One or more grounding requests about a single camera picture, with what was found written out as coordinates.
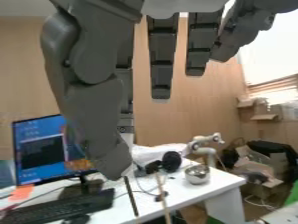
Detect orange paper pad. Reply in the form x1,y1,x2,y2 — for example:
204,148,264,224
8,183,36,202

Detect black headphones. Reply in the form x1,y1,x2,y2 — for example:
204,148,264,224
143,150,184,175

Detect small white jointed device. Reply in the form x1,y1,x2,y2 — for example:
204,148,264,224
183,132,227,168

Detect shiny metal bowl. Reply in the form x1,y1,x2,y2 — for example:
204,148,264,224
184,164,212,186

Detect black keyboard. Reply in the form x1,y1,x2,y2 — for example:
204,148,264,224
0,187,116,224

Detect thin stick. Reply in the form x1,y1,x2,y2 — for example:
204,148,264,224
155,171,173,224

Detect computer monitor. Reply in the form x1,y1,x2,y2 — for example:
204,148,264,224
11,113,99,187

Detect white desk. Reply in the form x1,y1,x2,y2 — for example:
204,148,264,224
0,143,248,224

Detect thin black rod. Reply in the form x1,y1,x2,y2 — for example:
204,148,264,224
123,175,141,218

